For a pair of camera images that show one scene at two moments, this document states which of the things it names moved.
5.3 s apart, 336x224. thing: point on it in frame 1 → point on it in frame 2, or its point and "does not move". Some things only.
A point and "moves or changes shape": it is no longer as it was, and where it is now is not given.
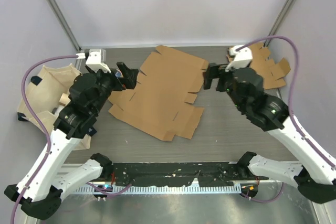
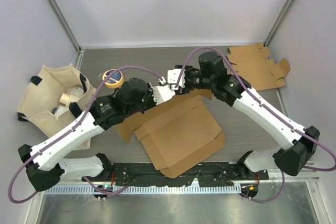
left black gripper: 129,78 → 153,103
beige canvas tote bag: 45,87 does not move
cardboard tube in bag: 64,99 does not move
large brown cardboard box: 159,103 moves or changes shape
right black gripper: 212,72 → 185,89
